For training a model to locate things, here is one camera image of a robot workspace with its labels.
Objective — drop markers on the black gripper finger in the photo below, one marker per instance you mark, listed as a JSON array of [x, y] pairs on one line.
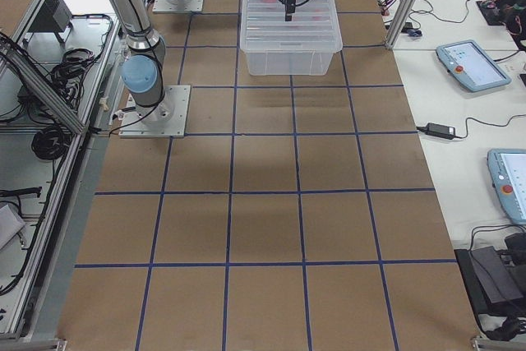
[[289, 6]]

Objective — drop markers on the upper blue teach pendant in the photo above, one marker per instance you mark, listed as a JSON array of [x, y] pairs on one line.
[[471, 66]]

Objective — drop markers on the lower blue teach pendant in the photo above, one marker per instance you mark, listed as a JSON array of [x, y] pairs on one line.
[[507, 170]]

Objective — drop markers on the grey box on shelf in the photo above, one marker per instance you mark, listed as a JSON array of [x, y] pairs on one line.
[[55, 17]]

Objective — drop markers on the person in black clothes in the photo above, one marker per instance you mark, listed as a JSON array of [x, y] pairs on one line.
[[512, 14]]

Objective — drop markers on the black laptop bottom right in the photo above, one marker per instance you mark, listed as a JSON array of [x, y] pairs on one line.
[[494, 281]]

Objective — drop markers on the blue teach pendant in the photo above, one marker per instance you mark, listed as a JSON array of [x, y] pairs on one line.
[[507, 170], [471, 66]]

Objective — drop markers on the clear plastic storage box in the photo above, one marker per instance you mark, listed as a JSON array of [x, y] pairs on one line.
[[273, 63]]

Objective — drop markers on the black power adapter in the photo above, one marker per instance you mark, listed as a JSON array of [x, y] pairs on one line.
[[441, 131]]

